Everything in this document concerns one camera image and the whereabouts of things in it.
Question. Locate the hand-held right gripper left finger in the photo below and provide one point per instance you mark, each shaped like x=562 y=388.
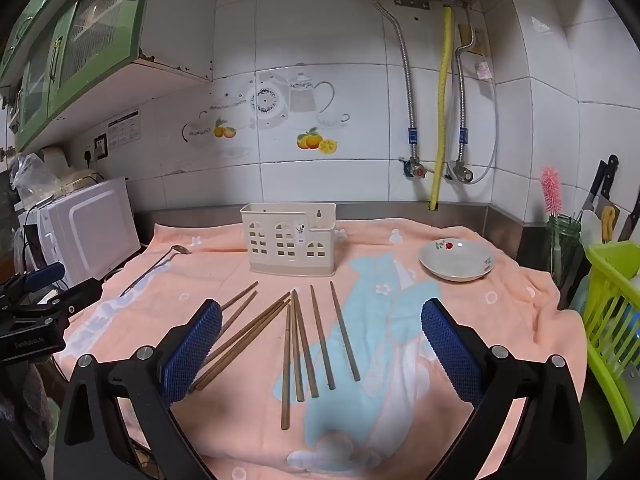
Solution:
x=192 y=355

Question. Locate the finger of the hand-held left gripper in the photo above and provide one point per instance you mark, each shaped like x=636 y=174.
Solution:
x=47 y=275
x=75 y=295

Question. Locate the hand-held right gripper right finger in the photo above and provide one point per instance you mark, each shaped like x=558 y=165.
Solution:
x=450 y=355

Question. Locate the wooden chopstick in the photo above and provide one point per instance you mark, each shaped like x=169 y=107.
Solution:
x=306 y=350
x=345 y=332
x=245 y=291
x=297 y=350
x=260 y=317
x=321 y=337
x=265 y=322
x=240 y=310
x=286 y=360

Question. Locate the cream plastic utensil holder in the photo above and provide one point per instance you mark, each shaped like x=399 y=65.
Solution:
x=280 y=240

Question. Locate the white microwave oven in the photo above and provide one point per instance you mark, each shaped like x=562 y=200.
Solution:
x=85 y=230

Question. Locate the peach printed towel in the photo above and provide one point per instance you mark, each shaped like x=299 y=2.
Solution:
x=225 y=425

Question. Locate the white floral plate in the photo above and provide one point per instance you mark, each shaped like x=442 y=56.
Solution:
x=455 y=260

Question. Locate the clear plastic bag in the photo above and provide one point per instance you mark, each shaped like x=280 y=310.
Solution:
x=32 y=177

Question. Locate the beige cloth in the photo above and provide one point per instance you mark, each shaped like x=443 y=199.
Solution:
x=80 y=174

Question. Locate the white plastic container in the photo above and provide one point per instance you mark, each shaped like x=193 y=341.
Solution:
x=55 y=155

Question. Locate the black power plug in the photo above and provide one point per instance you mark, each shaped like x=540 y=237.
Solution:
x=88 y=157

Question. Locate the glass jar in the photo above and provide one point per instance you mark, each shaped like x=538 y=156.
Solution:
x=565 y=250

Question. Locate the green plastic basket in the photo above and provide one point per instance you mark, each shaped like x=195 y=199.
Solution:
x=605 y=310

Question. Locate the metal water valve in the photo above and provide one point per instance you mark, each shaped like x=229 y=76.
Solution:
x=462 y=174

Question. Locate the pink bottle brush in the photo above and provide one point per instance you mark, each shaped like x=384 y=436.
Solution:
x=551 y=190

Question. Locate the wall power socket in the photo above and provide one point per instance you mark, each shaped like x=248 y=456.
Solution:
x=101 y=146

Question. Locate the white wall label sticker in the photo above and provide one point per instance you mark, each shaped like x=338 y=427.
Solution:
x=124 y=131

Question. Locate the green wall cabinet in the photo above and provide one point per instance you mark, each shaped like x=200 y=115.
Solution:
x=100 y=35

